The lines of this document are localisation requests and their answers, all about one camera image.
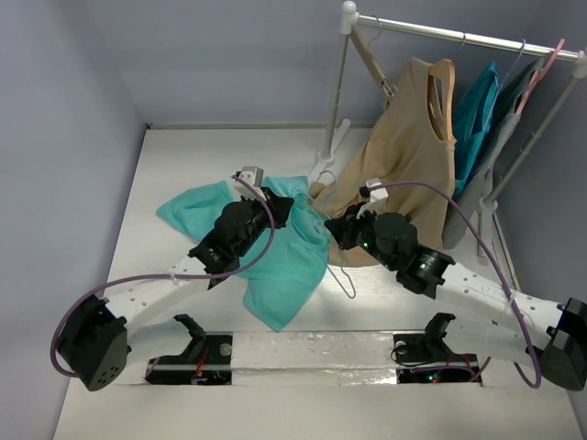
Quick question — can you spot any light blue wire hanger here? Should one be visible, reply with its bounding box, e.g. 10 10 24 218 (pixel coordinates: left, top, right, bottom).
288 170 358 300

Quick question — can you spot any beige tank top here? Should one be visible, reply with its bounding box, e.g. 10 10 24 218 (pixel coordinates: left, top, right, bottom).
328 58 456 249

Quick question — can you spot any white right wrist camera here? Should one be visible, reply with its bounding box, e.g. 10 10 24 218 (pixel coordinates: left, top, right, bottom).
356 179 389 219

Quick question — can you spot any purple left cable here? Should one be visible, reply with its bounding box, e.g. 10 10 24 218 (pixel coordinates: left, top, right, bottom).
50 173 277 380

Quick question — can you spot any white clothes rack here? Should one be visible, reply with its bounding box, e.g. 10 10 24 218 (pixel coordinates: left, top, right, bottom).
295 0 587 268

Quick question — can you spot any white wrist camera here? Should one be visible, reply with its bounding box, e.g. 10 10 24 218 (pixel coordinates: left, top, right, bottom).
356 179 389 219
233 166 267 201

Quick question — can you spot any grey hanging shirt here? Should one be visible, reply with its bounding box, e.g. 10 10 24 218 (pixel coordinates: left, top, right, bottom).
442 59 545 249

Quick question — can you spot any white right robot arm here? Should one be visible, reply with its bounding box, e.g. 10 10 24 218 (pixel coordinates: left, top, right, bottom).
325 205 586 391

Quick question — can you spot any turquoise hanging shirt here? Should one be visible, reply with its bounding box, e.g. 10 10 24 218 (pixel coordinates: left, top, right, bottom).
452 61 499 199

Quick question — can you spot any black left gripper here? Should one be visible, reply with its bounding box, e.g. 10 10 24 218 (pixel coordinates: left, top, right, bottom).
234 187 293 258

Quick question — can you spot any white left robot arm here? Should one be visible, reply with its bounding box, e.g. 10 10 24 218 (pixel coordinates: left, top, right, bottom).
50 187 294 391

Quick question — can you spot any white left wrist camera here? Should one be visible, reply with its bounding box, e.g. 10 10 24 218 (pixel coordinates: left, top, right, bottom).
233 166 267 201

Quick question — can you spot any purple cable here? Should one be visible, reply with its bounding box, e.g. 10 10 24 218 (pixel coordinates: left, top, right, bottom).
366 181 543 391
50 173 277 380

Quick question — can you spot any pink hanger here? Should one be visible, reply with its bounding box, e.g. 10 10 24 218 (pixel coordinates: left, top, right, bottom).
515 38 566 116

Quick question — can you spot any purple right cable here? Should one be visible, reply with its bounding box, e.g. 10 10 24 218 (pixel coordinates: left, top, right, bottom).
366 181 543 391

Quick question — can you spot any wooden clip hanger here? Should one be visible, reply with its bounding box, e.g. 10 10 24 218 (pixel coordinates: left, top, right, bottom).
349 16 397 100

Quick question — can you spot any teal t shirt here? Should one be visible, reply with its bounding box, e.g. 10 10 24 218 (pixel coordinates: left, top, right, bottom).
156 177 312 332

